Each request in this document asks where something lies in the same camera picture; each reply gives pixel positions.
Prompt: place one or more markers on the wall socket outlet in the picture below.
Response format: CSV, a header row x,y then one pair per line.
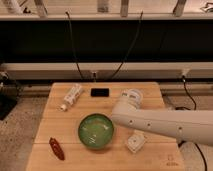
x,y
94,75

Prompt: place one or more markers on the black equipment at left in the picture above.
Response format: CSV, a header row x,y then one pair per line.
x,y
9,94

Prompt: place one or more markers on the white tube bottle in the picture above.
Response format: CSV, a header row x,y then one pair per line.
x,y
71,97

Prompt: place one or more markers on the black smartphone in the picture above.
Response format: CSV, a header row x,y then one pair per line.
x,y
99,92

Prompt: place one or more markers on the white square box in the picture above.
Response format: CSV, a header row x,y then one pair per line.
x,y
136,141

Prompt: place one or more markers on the red brown chili pepper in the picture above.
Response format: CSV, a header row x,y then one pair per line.
x,y
57,150

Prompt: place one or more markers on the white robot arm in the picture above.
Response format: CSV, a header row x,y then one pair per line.
x,y
189,125

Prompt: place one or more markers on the green ceramic bowl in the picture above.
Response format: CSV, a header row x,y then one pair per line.
x,y
96,131

